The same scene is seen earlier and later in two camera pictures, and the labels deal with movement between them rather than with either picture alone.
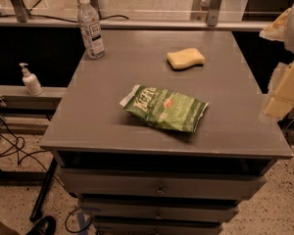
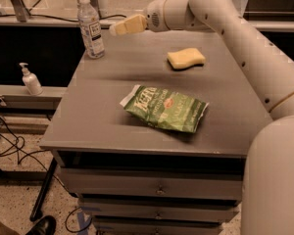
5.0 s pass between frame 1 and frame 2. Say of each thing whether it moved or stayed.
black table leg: stayed
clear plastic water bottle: stayed
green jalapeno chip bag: stayed
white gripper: moved
